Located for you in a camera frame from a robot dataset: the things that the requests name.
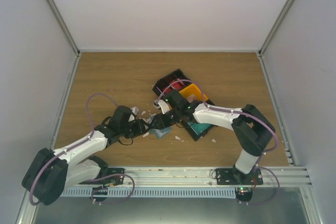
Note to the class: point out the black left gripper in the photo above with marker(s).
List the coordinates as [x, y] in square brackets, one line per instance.
[140, 128]

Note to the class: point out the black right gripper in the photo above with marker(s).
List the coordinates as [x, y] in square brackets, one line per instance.
[162, 123]

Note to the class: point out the blue card holder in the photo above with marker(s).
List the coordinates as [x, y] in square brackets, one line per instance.
[159, 133]

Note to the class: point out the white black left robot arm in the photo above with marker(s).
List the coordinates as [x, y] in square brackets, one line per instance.
[53, 171]

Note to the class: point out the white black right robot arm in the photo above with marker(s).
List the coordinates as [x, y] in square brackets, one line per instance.
[255, 133]

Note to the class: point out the black bin near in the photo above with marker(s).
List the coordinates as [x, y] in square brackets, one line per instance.
[187, 120]

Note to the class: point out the orange bin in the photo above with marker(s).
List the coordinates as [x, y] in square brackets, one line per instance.
[192, 93]

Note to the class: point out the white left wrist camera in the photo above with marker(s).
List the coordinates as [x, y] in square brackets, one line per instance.
[135, 111]

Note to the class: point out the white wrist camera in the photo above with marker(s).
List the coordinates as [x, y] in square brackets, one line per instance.
[162, 106]
[135, 111]

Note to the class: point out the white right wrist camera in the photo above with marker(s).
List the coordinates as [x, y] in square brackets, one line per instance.
[162, 106]

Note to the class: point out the aluminium front rail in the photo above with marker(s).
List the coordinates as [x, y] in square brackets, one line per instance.
[155, 176]

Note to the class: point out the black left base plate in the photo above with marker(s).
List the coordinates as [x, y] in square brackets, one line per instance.
[111, 181]

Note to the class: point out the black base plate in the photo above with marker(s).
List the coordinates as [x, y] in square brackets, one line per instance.
[231, 176]
[111, 181]

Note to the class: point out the grey slotted cable duct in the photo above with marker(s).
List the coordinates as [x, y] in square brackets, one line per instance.
[147, 192]

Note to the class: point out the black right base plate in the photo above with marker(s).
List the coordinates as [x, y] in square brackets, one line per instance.
[231, 176]

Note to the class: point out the aluminium frame post left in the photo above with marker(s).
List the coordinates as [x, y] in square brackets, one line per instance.
[52, 5]

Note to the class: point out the aluminium frame post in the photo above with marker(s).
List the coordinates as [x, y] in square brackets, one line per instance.
[276, 25]
[52, 5]

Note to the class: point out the aluminium frame post right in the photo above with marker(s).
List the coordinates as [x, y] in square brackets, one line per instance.
[276, 25]

